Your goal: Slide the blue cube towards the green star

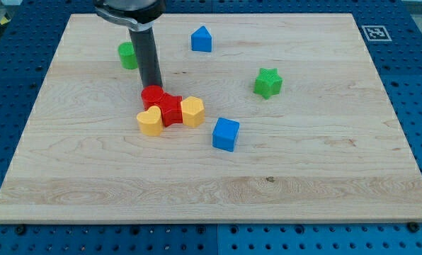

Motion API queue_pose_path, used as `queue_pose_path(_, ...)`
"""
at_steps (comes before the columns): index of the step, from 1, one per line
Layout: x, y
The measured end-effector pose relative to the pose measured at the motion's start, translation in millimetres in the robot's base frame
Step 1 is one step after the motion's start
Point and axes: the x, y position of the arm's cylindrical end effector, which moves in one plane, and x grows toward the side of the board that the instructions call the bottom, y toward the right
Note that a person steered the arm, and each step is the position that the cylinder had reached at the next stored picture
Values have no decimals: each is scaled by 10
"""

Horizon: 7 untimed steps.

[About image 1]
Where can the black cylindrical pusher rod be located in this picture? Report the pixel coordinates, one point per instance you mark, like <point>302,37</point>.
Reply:
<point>147,60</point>

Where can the blue cube block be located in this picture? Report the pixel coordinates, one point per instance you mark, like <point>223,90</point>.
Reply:
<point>225,134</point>

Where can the red star block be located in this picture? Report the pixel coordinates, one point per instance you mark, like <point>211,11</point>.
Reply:
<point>171,109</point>

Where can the green star block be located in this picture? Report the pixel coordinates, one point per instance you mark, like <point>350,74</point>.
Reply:
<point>267,83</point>

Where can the green cylinder block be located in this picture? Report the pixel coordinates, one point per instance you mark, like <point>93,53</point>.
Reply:
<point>127,55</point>

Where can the red cylinder block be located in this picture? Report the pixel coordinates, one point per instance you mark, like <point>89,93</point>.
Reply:
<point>151,95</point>

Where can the blue triangular prism block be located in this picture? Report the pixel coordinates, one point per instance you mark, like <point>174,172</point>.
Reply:
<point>201,40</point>

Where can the yellow heart block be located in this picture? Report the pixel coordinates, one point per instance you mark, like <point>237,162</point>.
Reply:
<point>150,121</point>

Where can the yellow hexagon block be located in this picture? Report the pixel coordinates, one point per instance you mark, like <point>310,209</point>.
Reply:
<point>193,111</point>

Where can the wooden board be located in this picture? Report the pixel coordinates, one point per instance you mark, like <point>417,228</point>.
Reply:
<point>327,148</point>

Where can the black bolt front left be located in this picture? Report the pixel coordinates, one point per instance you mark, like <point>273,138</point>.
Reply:
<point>20,229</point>

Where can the black bolt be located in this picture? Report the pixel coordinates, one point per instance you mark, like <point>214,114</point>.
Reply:
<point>20,229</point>
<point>413,227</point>

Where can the white fiducial marker tag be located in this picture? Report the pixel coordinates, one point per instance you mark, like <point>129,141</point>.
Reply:
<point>376,33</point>

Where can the black bolt front right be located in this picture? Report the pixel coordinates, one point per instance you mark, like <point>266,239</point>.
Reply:
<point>413,227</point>

